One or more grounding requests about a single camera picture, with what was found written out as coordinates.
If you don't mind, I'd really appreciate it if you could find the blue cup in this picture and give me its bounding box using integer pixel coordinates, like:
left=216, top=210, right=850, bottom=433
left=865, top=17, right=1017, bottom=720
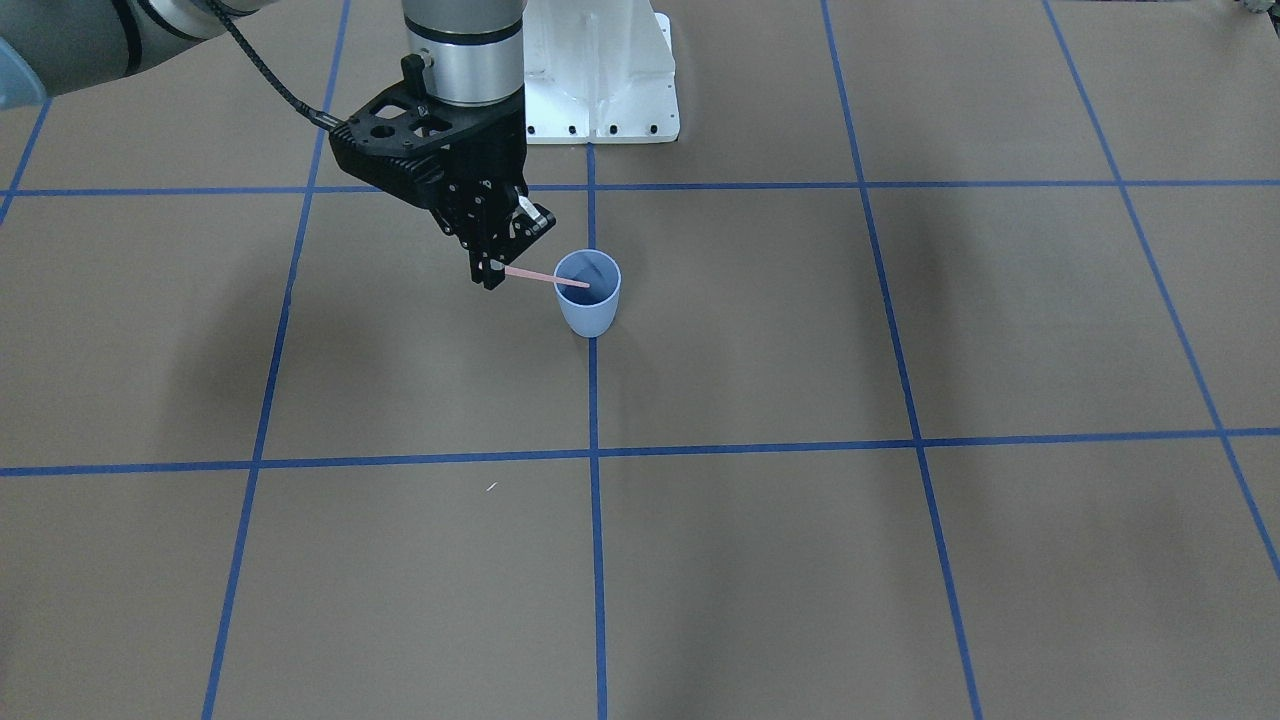
left=553, top=249, right=622, bottom=340

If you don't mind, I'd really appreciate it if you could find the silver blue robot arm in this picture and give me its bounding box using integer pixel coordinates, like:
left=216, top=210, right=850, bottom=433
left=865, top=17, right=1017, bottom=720
left=1, top=1, right=556, bottom=290

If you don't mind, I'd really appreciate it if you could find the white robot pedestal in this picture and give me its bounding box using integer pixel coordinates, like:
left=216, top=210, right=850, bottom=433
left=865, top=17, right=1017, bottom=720
left=524, top=1, right=681, bottom=145

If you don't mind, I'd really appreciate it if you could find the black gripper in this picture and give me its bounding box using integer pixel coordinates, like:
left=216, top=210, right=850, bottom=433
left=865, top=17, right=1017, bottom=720
left=329, top=55, right=556, bottom=290

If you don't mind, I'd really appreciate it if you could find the pink chopstick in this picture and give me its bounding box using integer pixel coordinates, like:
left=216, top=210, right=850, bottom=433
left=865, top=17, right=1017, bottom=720
left=504, top=265, right=591, bottom=290

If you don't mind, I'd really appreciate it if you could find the brown paper table cover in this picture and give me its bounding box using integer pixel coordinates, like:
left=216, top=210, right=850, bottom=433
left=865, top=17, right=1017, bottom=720
left=3, top=1, right=1279, bottom=719

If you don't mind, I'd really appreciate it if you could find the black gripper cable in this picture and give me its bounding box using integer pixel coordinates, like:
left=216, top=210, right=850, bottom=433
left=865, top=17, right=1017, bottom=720
left=205, top=0, right=351, bottom=131

